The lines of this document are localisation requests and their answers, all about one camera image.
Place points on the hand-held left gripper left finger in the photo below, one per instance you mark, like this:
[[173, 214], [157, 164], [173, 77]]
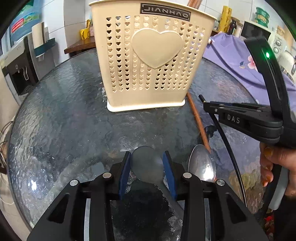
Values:
[[123, 176]]

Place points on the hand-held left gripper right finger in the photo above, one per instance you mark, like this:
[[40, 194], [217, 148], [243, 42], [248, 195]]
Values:
[[170, 176]]

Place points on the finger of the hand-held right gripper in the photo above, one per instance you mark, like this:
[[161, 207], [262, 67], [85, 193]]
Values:
[[242, 106], [211, 107]]

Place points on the black chopstick gold tip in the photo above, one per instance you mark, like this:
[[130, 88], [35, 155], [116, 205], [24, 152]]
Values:
[[202, 98]]

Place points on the round-bowl steel spoon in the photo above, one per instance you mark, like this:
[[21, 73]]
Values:
[[145, 164]]

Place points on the cream plastic utensil holder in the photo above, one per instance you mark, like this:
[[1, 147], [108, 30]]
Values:
[[157, 46]]

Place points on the person's right hand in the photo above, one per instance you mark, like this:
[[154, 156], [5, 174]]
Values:
[[268, 160]]

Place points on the oval steel spoon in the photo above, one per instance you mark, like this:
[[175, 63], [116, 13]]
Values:
[[201, 164]]

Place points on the white kettle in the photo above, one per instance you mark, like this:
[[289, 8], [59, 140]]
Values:
[[286, 61]]

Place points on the purple floral cloth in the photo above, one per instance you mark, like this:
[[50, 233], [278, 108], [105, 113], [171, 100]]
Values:
[[231, 64]]

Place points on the white microwave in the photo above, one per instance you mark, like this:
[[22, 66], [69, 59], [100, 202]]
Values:
[[254, 30]]

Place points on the green tin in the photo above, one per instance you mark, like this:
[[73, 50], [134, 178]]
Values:
[[262, 11], [263, 20]]

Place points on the brown glass bottle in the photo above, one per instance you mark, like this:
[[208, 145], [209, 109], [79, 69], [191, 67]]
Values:
[[233, 26]]

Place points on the yellow roll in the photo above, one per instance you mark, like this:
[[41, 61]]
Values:
[[226, 18]]

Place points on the wooden counter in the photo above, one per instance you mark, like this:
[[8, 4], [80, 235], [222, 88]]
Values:
[[78, 45]]

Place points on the yellow cup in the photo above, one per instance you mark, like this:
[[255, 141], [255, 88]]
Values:
[[85, 33]]

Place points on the teal cup holder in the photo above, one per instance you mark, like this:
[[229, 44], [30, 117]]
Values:
[[46, 47]]

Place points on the water dispenser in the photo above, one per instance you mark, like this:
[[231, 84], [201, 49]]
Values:
[[13, 60]]

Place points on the white cup tube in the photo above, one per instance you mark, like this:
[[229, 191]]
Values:
[[38, 34]]

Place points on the blue water jug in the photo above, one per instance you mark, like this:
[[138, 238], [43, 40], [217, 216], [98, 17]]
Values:
[[23, 20]]

